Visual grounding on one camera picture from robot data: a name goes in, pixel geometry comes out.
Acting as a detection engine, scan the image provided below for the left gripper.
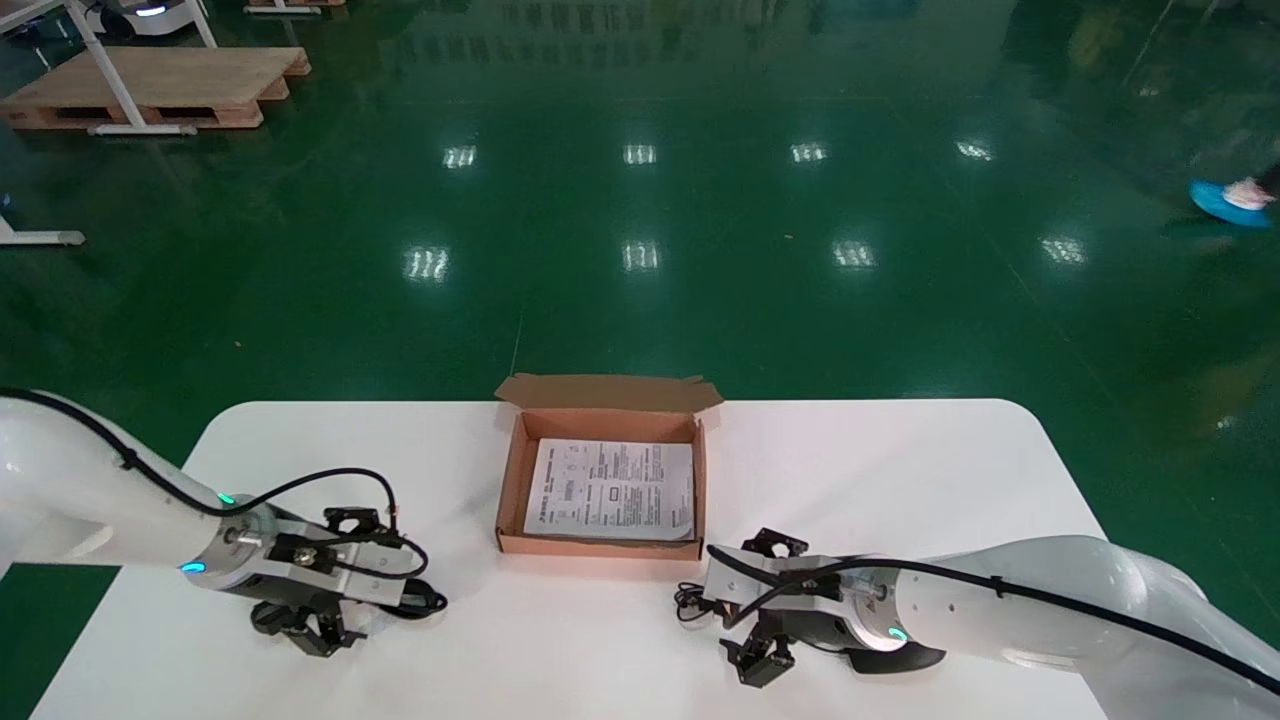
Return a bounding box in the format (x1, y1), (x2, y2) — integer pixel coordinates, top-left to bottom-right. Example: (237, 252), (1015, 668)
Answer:
(235, 507), (423, 658)

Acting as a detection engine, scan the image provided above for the black usb cable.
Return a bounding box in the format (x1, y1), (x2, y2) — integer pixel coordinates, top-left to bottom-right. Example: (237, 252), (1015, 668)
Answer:
(372, 578), (449, 622)

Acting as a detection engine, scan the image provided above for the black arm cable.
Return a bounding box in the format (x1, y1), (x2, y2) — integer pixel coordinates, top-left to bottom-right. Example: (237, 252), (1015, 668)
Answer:
(0, 387), (431, 584)
(705, 544), (1280, 695)

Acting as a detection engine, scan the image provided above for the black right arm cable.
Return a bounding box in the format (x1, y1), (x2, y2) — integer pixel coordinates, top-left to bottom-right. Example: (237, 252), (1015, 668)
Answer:
(705, 544), (1280, 695)

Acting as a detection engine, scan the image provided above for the open brown cardboard box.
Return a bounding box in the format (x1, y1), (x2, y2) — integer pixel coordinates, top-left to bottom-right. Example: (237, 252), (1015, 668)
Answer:
(494, 374), (724, 561)

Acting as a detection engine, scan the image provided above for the white metal table frame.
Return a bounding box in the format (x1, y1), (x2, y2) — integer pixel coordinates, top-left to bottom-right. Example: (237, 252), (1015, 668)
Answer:
(64, 0), (220, 138)

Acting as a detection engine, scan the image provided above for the foot with blue shoe cover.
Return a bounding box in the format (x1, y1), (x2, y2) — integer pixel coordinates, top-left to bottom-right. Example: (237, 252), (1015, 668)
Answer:
(1188, 165), (1280, 230)

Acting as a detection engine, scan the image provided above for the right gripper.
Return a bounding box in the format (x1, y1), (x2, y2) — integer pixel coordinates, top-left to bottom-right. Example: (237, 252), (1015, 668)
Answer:
(703, 528), (901, 688)

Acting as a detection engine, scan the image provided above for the printed white instruction sheet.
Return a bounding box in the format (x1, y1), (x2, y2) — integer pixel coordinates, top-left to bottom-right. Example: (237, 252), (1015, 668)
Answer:
(523, 437), (696, 542)

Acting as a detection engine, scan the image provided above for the white metal floor foot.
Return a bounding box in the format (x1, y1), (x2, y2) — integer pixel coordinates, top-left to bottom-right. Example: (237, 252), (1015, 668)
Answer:
(0, 214), (87, 248)

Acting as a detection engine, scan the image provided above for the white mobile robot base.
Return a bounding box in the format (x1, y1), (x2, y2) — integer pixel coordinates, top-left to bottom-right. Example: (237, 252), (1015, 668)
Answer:
(85, 0), (203, 39)

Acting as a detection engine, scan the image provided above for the black wired computer mouse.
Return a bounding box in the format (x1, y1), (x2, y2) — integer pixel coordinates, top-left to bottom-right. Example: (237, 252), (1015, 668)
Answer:
(675, 582), (947, 678)

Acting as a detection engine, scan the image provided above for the large wooden pallet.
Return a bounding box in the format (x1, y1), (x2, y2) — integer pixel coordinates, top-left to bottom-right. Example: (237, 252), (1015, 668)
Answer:
(0, 46), (312, 132)

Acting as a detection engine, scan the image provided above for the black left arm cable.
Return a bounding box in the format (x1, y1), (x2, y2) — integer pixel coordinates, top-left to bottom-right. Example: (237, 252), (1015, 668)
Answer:
(0, 387), (431, 584)

